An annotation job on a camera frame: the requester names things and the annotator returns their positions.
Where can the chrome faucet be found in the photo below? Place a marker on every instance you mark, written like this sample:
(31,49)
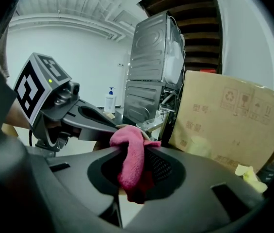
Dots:
(149,125)

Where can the black marble vanity table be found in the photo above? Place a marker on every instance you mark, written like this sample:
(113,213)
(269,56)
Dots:
(118,115)

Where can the red plastic lid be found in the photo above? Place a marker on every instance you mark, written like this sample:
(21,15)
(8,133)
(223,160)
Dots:
(208,71)

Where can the white rectangular sink basin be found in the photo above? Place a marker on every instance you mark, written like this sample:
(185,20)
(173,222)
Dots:
(132,215)

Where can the grey metal laundry machine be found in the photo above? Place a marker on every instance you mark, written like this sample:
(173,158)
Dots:
(141,101)
(149,50)

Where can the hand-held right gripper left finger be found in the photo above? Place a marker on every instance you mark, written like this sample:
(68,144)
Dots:
(78,178)

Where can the yellow crumpled rag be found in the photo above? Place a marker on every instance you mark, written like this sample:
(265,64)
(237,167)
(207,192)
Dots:
(250,177)

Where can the pink cloth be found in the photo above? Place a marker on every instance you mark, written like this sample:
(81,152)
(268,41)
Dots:
(132,159)

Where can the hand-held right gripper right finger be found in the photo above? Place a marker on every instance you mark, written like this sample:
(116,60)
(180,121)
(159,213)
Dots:
(199,183)

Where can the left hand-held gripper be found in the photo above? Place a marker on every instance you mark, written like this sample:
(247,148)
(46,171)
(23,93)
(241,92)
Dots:
(35,91)

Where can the person's left forearm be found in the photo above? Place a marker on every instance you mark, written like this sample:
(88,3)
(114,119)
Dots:
(18,118)

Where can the large cardboard box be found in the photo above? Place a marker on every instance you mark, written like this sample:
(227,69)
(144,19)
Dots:
(224,120)

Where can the beige sachet packet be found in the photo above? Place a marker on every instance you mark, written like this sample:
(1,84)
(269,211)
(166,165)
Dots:
(109,115)

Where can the white pump bottle blue cap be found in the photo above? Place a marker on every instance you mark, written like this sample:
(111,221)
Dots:
(110,102)

